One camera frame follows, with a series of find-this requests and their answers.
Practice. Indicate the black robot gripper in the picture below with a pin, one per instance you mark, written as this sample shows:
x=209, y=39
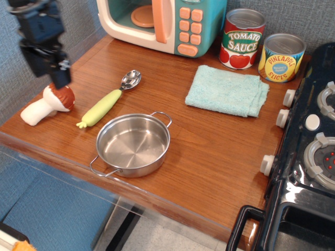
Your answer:
x=40, y=26

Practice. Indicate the plush brown white mushroom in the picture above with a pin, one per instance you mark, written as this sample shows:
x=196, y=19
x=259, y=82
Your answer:
x=52, y=101

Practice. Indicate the stainless steel pot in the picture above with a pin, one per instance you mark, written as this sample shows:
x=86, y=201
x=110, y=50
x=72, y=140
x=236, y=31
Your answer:
x=132, y=145

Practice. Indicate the orange microwave turntable plate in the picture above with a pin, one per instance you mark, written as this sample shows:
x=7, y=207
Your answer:
x=143, y=17

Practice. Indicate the teal toy microwave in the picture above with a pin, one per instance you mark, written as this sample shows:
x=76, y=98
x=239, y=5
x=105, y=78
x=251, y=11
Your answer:
x=185, y=28

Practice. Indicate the orange object at corner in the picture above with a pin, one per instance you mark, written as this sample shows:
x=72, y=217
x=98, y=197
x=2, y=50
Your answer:
x=23, y=246

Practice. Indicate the light blue folded cloth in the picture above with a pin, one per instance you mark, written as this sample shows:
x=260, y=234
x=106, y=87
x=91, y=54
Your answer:
x=227, y=92

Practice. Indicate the tomato sauce can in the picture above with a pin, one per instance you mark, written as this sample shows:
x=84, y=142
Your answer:
x=243, y=31

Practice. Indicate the pineapple slices can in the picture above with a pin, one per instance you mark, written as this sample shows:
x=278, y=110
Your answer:
x=281, y=57

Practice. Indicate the white lower stove knob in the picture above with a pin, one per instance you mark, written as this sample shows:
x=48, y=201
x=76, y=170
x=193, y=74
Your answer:
x=266, y=164

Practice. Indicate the white stove knob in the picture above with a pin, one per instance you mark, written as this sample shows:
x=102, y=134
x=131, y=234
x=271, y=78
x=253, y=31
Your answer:
x=282, y=118
x=266, y=164
x=289, y=97

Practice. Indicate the white middle stove knob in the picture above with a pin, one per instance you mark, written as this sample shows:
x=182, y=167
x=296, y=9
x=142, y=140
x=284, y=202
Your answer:
x=282, y=118

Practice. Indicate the white upper stove knob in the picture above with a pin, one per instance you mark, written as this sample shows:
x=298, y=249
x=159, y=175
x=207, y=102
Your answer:
x=289, y=97

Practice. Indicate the black toy stove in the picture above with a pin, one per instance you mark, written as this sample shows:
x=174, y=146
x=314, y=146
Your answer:
x=299, y=199

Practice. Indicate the spoon with green handle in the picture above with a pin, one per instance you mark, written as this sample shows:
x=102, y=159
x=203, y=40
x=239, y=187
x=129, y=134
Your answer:
x=103, y=106

